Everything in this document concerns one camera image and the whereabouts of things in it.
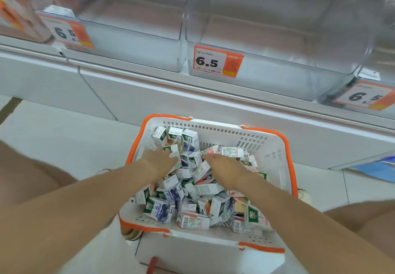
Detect person's right hand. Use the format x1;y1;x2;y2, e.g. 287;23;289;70
202;153;247;191

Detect person's left hand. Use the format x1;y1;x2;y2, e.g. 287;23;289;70
140;146;179;181

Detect pile of small juice cartons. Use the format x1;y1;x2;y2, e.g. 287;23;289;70
134;126;272;234

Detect white shopping basket orange handles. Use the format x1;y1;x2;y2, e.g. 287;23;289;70
118;114;299;254

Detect white topped small box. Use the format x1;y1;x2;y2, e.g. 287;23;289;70
358;68;381;82

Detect person's right forearm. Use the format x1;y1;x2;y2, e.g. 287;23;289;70
233;173;395;274

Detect person's left forearm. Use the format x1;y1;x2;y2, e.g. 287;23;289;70
0;159;155;274

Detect person's left white shoe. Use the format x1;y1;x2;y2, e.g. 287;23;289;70
121;226;143;242

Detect person's white shoe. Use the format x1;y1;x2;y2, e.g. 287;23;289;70
297;188;313;206
121;226;143;242

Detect person's right white shoe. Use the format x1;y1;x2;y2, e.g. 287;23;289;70
297;188;313;206

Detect person's left leg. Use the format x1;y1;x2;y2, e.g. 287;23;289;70
0;140;78;209

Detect person's leg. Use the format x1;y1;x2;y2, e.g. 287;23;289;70
0;140;78;209
324;200;395;259

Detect person's right leg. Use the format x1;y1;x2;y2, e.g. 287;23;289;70
324;200;395;259

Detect orange white price tag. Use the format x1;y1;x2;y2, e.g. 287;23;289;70
332;79;395;111
37;5;95;50
193;45;245;79

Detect stack of pink snack packets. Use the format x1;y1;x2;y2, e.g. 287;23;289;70
0;0;93;42

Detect blue panel wire basket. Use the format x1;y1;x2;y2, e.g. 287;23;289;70
350;155;395;184

